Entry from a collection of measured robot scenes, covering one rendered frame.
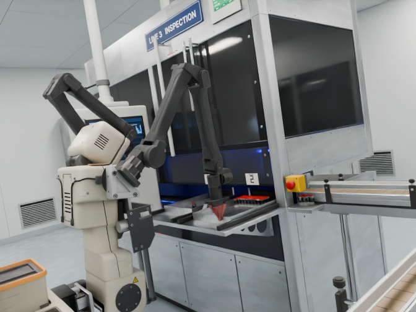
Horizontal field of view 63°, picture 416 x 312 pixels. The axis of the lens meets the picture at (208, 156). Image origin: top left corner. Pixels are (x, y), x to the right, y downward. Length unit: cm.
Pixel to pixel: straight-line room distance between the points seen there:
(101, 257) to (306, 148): 111
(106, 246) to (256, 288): 96
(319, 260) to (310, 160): 53
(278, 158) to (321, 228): 51
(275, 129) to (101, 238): 90
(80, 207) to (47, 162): 553
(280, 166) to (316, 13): 93
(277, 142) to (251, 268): 74
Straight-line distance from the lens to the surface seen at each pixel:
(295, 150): 175
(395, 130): 630
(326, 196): 167
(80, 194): 123
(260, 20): 171
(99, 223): 132
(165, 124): 125
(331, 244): 205
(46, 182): 679
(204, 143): 143
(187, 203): 208
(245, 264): 200
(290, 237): 173
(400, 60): 627
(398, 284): 81
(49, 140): 684
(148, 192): 235
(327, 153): 200
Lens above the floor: 127
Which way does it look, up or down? 3 degrees down
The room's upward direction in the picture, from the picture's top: 9 degrees counter-clockwise
